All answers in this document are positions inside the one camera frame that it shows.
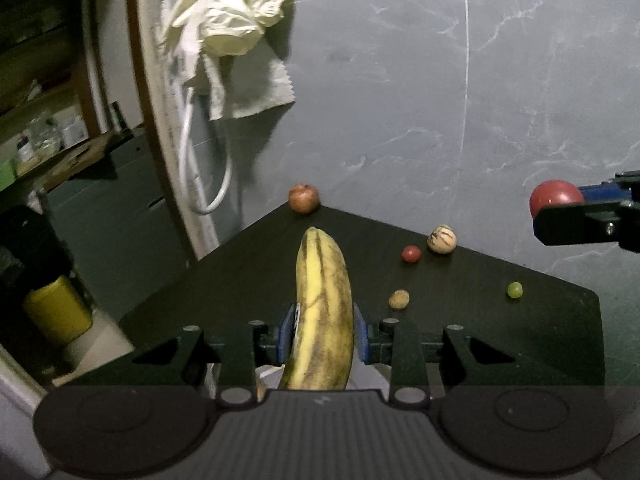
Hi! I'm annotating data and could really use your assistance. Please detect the reddish apple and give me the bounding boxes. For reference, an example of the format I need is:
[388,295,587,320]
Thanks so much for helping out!
[288,184,320,215]

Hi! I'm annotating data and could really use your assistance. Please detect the white box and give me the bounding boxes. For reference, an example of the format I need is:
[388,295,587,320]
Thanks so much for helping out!
[60,110,90,146]

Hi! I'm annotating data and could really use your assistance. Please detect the striped pepino melon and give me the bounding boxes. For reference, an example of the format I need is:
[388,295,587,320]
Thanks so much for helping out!
[426,225,457,255]

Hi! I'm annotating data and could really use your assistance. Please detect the clear plastic jar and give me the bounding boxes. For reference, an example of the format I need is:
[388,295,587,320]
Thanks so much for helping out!
[30,115,61,153]

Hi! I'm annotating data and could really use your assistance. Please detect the grey cabinet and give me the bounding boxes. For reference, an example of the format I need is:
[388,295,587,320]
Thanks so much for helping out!
[45,127,193,311]

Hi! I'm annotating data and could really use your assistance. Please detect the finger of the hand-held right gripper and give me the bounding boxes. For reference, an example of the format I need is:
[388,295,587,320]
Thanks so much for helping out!
[577,170,640,204]
[532,200,640,253]

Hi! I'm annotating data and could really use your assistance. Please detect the wooden door frame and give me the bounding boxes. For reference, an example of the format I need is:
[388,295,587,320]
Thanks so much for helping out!
[125,0,221,261]

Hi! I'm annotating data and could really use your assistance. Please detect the black bag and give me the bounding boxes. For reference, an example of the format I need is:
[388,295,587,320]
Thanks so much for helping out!
[0,205,71,286]

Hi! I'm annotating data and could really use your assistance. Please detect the long spotted banana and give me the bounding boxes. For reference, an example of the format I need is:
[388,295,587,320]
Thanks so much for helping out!
[277,226,355,391]

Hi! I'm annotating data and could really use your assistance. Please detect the grey cloth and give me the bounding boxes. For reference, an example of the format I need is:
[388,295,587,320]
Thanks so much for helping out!
[202,42,296,121]

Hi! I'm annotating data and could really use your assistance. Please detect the white hose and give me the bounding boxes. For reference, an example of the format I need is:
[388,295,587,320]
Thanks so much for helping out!
[177,87,233,216]

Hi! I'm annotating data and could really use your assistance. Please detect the wooden board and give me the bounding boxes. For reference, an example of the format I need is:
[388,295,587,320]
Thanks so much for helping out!
[20,130,133,186]

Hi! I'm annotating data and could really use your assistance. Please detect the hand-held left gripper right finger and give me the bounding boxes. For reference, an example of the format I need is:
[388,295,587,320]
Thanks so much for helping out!
[352,302,576,407]

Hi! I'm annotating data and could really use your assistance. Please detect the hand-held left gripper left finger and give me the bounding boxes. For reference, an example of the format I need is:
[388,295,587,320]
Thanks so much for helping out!
[75,304,298,407]

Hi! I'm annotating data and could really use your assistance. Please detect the green box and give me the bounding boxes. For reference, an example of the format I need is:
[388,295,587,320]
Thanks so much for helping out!
[0,157,20,191]

